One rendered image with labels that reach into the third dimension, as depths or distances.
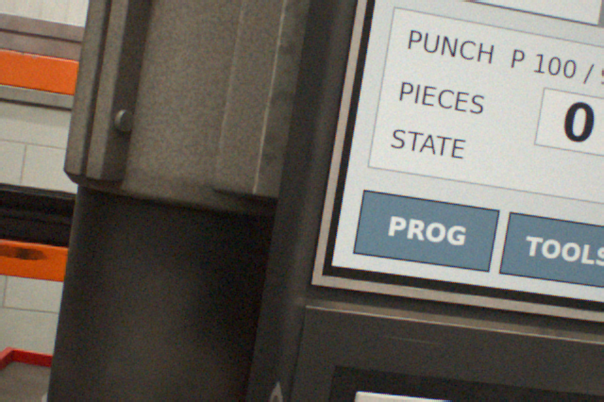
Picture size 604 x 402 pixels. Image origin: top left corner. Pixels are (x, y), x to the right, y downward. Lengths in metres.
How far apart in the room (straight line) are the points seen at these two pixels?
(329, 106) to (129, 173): 0.14
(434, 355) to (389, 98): 0.09
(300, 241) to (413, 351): 0.06
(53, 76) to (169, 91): 1.79
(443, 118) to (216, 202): 0.13
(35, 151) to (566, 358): 4.46
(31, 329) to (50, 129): 0.79
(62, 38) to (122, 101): 1.82
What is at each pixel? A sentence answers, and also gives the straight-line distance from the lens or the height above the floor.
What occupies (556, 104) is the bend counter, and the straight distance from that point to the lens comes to 0.45.
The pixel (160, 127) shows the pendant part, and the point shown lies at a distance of 0.53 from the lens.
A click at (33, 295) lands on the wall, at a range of 4.95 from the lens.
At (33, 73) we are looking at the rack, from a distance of 2.31.
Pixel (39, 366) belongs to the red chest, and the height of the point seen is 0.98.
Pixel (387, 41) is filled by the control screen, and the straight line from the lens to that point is 0.43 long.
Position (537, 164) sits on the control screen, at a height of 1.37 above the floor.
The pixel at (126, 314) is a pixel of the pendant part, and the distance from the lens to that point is 0.55.
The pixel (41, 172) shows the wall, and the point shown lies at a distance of 4.88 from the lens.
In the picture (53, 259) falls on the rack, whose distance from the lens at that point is 2.35.
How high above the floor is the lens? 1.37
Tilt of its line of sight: 4 degrees down
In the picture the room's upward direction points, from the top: 9 degrees clockwise
